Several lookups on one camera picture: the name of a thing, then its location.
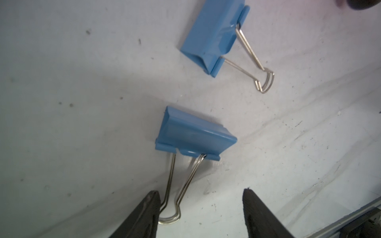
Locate pink bottom drawer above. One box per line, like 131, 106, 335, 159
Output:
335, 0, 381, 11

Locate blue binder clip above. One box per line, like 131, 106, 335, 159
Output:
155, 106, 238, 225
180, 0, 275, 94

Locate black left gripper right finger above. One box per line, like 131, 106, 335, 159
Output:
243, 188, 293, 238

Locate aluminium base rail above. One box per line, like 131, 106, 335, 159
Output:
309, 198, 381, 238

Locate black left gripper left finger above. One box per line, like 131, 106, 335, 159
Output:
109, 190, 161, 238

